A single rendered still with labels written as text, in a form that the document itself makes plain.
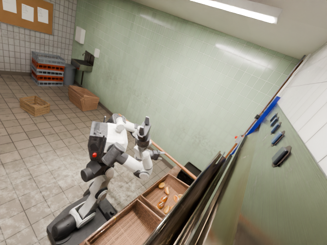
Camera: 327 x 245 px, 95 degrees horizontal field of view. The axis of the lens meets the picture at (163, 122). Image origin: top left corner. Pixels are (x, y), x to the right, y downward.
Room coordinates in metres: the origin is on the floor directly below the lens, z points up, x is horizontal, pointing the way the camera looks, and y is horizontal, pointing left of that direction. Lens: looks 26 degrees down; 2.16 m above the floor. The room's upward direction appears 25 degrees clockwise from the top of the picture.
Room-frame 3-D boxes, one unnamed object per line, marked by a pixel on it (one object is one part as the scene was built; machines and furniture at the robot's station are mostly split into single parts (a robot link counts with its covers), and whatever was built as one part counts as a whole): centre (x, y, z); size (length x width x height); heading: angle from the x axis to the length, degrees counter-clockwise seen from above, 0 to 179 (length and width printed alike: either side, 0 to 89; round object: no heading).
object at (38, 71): (3.62, 3.42, 0.38); 0.60 x 0.40 x 0.15; 152
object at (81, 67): (3.91, 2.69, 0.69); 0.46 x 0.36 x 0.94; 64
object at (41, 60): (3.63, 3.41, 0.68); 0.60 x 0.40 x 0.15; 154
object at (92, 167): (0.96, 0.37, 1.00); 0.28 x 0.13 x 0.18; 154
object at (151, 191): (1.22, -0.43, 0.72); 0.56 x 0.49 x 0.28; 153
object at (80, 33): (4.24, 3.08, 1.45); 0.28 x 0.11 x 0.36; 64
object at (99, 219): (0.95, 0.37, 0.19); 0.64 x 0.52 x 0.33; 154
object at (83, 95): (3.33, 2.12, 0.32); 0.56 x 0.49 x 0.28; 72
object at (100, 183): (1.03, 0.34, 0.78); 0.18 x 0.15 x 0.47; 64
